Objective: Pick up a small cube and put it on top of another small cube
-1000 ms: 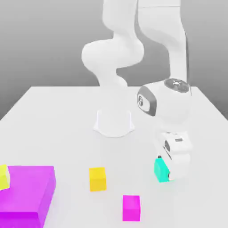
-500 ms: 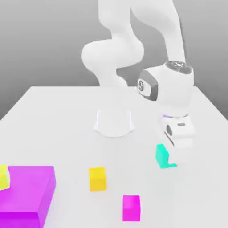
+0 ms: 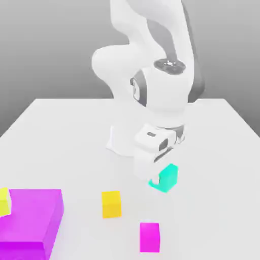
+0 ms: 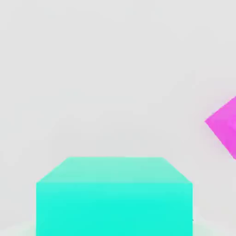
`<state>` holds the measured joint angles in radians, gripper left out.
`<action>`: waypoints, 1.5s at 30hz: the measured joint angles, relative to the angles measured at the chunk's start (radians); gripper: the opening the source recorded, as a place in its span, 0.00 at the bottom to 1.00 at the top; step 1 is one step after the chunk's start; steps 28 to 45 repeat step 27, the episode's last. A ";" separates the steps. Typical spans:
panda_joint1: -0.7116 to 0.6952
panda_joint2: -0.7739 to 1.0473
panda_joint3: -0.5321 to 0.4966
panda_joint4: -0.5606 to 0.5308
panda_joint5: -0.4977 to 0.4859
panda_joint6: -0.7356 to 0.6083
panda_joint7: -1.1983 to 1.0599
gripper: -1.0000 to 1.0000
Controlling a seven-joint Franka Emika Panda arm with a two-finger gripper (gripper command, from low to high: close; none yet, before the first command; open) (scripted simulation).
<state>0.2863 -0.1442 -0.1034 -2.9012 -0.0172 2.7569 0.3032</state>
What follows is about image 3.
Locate large magenta box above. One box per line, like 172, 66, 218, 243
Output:
0, 188, 64, 260

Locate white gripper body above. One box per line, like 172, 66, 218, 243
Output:
133, 147, 176, 182

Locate small teal cube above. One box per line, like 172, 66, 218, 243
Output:
148, 163, 179, 193

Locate small magenta cube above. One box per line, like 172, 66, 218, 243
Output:
139, 222, 160, 253

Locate small lime yellow cube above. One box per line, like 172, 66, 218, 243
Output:
0, 187, 12, 216

